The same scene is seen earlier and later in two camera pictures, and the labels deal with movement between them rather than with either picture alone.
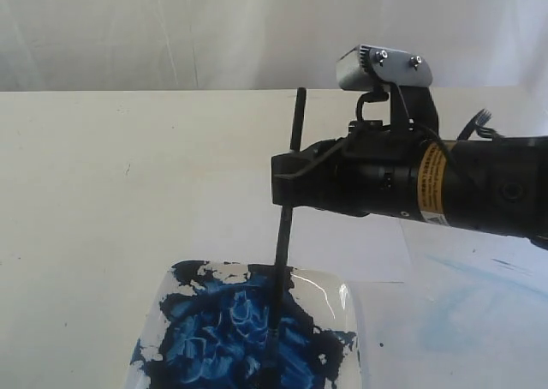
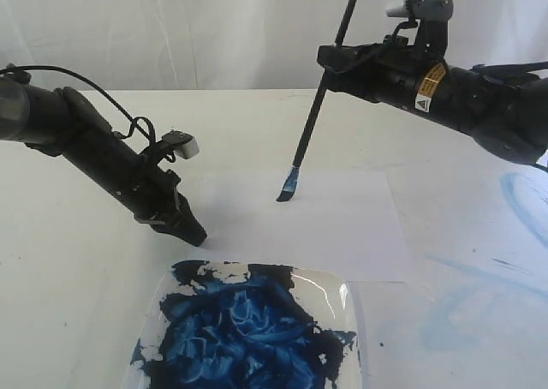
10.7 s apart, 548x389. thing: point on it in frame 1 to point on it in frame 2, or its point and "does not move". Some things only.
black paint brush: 273,348 to 293,178
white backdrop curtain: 127,34 does not move
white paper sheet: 233,219 does not move
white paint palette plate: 211,330 does not move
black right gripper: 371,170 to 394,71
